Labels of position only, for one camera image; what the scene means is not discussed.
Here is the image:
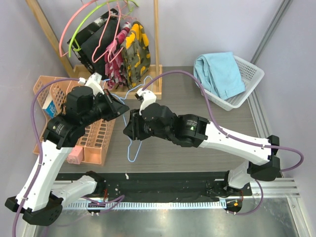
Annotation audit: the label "green plastic hanger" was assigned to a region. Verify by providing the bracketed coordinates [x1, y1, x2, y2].
[68, 0, 139, 58]

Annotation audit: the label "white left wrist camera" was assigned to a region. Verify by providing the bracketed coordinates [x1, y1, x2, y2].
[78, 73, 105, 96]

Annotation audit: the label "white slotted cable duct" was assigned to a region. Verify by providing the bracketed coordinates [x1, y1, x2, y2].
[64, 200, 227, 211]

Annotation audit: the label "white plastic mesh basket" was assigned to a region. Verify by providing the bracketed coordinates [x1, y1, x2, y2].
[194, 52, 265, 111]

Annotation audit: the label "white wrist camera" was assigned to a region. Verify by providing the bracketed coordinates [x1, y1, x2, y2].
[135, 88, 157, 115]
[78, 73, 105, 96]

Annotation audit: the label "aluminium rail profile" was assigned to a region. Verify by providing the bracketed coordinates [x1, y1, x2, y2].
[259, 178, 300, 198]

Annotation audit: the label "blue white book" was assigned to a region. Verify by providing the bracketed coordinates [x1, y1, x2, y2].
[42, 99, 58, 119]

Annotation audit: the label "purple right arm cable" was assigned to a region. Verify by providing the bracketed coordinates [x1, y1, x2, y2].
[135, 70, 304, 215]

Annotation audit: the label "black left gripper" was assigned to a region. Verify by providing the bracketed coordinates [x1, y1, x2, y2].
[81, 88, 129, 127]

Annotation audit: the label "pink camouflage trousers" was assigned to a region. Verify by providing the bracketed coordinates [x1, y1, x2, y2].
[105, 22, 131, 90]

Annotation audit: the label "orange plastic file organizer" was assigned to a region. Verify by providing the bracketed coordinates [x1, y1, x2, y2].
[37, 80, 115, 165]

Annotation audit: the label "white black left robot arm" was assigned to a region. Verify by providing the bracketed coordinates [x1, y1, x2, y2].
[5, 86, 129, 226]

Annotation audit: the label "pink cube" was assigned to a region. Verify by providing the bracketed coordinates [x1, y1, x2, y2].
[67, 146, 84, 164]

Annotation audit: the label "wooden clothes rack frame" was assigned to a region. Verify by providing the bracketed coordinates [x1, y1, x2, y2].
[26, 0, 163, 100]

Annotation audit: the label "pink wire hanger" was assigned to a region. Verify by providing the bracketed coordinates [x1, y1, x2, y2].
[91, 0, 134, 63]

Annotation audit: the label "black garment on hanger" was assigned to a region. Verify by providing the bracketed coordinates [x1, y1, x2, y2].
[72, 8, 119, 80]

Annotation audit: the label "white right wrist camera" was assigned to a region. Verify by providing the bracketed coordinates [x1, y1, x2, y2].
[135, 88, 157, 115]

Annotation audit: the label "yellow camouflage trousers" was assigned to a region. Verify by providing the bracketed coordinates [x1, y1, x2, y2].
[121, 21, 151, 88]

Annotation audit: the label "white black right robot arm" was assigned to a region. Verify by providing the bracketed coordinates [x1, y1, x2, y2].
[123, 103, 280, 196]

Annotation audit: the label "pink plastic hanger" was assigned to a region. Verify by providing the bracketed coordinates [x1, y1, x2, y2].
[59, 0, 99, 57]

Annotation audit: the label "light blue wire hanger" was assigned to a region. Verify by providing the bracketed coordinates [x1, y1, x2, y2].
[101, 75, 155, 163]

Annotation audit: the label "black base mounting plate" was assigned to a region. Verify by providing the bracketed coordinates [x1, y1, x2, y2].
[53, 171, 252, 198]

